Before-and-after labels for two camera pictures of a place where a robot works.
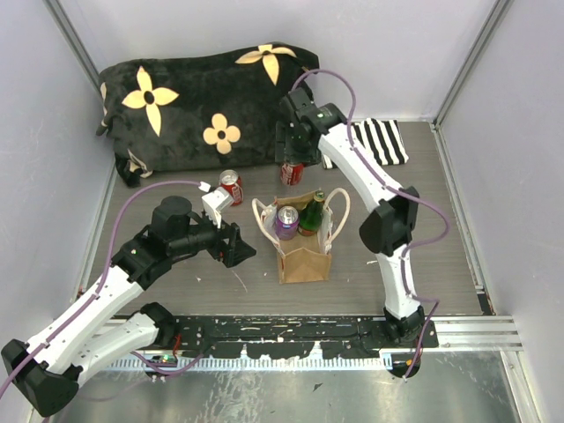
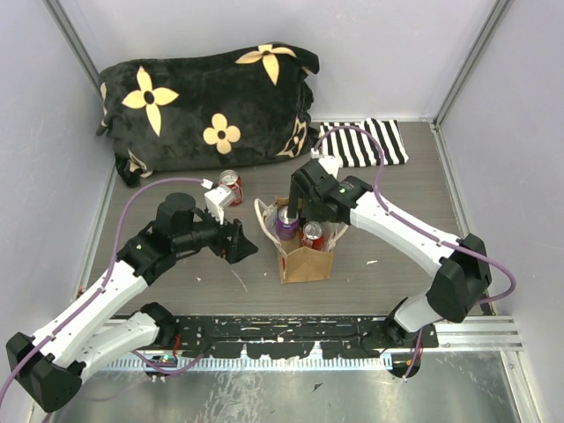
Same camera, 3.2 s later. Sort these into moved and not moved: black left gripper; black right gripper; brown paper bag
Moved: black right gripper
Not moved: black left gripper; brown paper bag
